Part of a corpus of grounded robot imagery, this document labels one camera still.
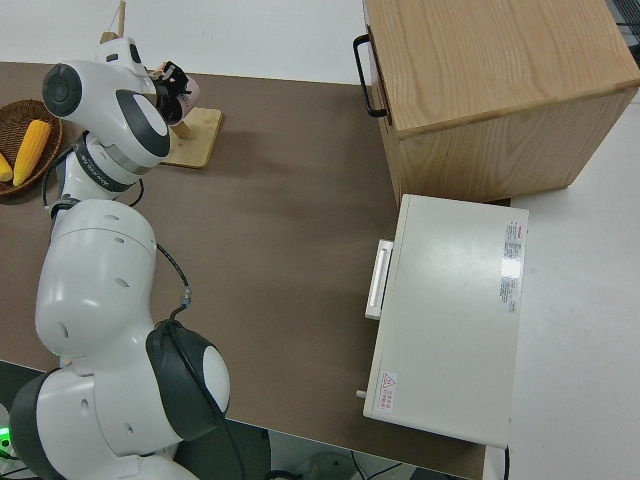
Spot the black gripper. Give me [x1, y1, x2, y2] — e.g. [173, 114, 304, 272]
[148, 60, 195, 123]

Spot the pink mug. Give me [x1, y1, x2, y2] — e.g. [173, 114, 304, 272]
[164, 73, 203, 126]

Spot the wooden mug stand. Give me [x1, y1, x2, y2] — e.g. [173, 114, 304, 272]
[99, 0, 224, 170]

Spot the yellow corn cob pointed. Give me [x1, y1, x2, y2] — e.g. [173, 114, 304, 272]
[12, 119, 53, 188]

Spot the brown wicker basket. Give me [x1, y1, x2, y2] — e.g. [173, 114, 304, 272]
[0, 98, 65, 205]

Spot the white toaster oven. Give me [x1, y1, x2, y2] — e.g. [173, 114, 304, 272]
[355, 193, 530, 449]

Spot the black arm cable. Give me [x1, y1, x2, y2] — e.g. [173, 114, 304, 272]
[42, 149, 241, 480]

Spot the wooden box black handle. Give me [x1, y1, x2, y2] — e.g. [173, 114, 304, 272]
[352, 0, 640, 206]

